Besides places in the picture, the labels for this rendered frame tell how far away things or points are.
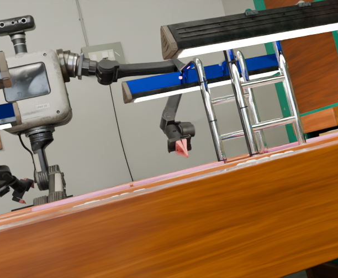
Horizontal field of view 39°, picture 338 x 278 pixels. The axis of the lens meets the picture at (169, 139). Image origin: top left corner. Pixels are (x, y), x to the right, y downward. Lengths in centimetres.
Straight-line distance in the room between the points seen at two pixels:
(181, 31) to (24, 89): 126
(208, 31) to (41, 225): 63
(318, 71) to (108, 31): 233
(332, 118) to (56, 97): 119
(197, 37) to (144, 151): 277
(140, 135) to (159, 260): 313
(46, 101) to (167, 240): 158
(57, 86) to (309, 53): 111
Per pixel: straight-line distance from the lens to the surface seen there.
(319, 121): 192
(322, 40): 195
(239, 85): 132
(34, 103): 223
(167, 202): 72
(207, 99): 154
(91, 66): 234
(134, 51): 397
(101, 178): 374
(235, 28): 115
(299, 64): 210
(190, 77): 169
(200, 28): 113
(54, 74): 225
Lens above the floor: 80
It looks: 3 degrees up
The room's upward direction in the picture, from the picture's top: 14 degrees counter-clockwise
